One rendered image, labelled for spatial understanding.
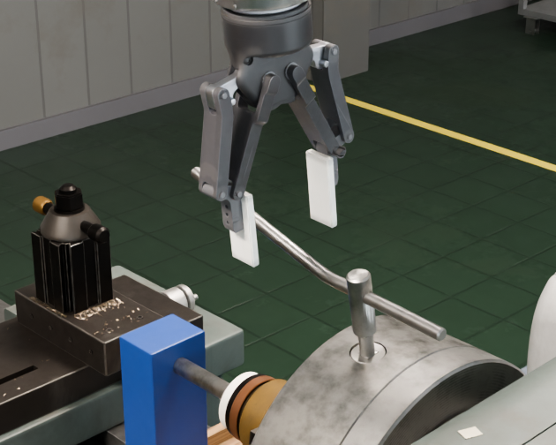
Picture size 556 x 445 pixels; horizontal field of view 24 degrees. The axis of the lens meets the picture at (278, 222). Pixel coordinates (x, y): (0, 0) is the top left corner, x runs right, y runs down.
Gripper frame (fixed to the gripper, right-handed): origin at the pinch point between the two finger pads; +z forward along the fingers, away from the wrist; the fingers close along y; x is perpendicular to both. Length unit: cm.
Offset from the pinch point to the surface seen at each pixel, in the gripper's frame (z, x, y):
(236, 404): 26.0, -10.5, 0.0
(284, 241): 4.5, -2.8, -2.2
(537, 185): 165, -188, -276
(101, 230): 23, -49, -9
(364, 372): 13.1, 8.8, -0.7
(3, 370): 39, -53, 6
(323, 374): 13.7, 5.7, 1.6
